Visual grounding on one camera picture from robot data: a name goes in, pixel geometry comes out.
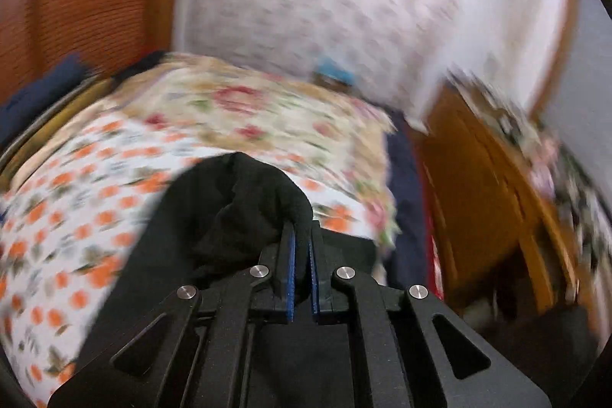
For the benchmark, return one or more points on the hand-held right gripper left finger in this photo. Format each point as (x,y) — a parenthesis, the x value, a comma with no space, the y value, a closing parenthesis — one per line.
(288,274)

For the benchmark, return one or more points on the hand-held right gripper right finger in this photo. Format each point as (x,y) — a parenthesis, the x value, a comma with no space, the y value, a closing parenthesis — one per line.
(314,279)

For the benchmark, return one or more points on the black t-shirt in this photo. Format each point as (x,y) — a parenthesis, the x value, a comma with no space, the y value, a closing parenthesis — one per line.
(229,207)

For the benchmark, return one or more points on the navy bedsheet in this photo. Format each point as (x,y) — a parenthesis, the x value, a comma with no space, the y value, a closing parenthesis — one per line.
(406,197)

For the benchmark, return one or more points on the red cloth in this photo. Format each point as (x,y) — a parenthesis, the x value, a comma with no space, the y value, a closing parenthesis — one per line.
(434,245)

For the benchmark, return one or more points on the wooden cabinet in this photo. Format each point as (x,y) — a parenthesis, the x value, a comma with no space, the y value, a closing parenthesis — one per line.
(468,197)

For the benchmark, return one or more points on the rose floral quilt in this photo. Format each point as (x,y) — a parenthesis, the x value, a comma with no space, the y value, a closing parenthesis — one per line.
(239,102)

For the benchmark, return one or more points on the blue fuzzy item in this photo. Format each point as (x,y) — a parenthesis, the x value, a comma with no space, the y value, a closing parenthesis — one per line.
(337,71)

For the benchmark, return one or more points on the orange flower white sheet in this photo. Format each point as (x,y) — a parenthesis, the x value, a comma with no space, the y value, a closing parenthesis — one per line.
(71,221)

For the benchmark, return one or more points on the dark cloth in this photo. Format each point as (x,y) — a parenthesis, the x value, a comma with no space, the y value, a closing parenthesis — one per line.
(550,350)

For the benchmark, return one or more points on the golden patterned cloth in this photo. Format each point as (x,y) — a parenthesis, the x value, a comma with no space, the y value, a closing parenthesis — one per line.
(57,114)

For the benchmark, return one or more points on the navy blue folded blanket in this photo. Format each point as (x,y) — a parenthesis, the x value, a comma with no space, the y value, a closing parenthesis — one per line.
(38,97)

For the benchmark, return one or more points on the wooden headboard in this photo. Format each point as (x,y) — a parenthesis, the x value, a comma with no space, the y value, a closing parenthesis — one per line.
(95,6)

